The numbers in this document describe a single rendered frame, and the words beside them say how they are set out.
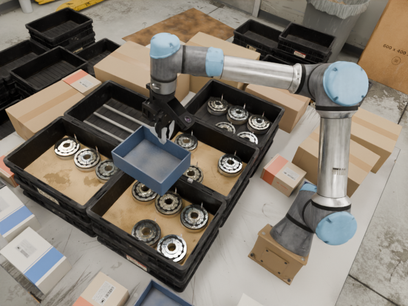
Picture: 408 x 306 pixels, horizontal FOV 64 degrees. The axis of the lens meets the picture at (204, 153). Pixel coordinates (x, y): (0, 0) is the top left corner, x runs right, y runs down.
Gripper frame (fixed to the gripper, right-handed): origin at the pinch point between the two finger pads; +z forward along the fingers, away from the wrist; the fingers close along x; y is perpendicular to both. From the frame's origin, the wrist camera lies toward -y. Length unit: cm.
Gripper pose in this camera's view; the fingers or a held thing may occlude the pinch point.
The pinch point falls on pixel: (166, 141)
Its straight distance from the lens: 109.0
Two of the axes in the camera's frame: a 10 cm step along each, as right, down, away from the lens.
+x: -5.9, 5.3, -6.1
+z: -1.2, 6.9, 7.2
